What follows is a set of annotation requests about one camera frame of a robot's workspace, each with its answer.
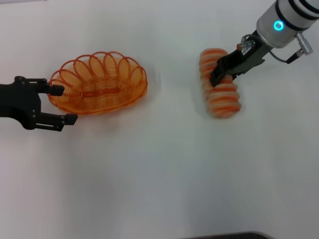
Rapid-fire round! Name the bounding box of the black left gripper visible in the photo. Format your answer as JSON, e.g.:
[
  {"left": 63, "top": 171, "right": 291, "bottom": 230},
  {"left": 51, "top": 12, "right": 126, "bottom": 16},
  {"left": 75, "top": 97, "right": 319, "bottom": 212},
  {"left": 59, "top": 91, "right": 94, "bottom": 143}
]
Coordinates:
[{"left": 0, "top": 76, "right": 79, "bottom": 132}]

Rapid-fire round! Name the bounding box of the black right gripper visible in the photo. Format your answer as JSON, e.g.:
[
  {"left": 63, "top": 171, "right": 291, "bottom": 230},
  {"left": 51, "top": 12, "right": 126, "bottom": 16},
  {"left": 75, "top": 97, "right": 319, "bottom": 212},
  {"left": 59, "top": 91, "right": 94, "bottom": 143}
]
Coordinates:
[{"left": 209, "top": 29, "right": 271, "bottom": 88}]

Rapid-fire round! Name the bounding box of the orange striped bread roll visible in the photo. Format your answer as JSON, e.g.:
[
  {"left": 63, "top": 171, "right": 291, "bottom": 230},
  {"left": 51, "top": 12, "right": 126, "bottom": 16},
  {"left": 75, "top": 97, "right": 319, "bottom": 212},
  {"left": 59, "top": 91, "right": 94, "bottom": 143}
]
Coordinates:
[{"left": 198, "top": 48, "right": 242, "bottom": 120}]

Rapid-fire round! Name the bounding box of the orange wire basket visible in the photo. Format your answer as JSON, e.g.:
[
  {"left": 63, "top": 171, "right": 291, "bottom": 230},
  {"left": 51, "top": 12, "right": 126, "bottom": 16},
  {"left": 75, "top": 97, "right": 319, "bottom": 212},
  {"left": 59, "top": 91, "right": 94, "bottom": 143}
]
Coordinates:
[{"left": 47, "top": 51, "right": 149, "bottom": 117}]

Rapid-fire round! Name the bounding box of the dark rounded robot base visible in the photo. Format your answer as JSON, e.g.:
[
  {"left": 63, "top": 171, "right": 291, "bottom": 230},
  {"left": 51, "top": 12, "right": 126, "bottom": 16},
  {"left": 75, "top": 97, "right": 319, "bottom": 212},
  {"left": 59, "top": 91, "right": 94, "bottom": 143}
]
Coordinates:
[{"left": 174, "top": 232, "right": 273, "bottom": 239}]

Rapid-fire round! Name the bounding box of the small silver cable plug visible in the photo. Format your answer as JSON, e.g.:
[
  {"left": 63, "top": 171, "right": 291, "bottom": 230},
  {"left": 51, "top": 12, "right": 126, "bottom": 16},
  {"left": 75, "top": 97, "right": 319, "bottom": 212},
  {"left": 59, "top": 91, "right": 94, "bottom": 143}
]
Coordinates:
[{"left": 236, "top": 40, "right": 256, "bottom": 51}]

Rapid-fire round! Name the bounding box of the thin grey gripper cable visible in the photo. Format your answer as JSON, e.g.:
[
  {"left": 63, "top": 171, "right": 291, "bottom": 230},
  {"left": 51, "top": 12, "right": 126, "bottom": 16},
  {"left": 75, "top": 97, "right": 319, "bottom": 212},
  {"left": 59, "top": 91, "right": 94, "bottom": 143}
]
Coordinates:
[{"left": 241, "top": 34, "right": 304, "bottom": 64}]

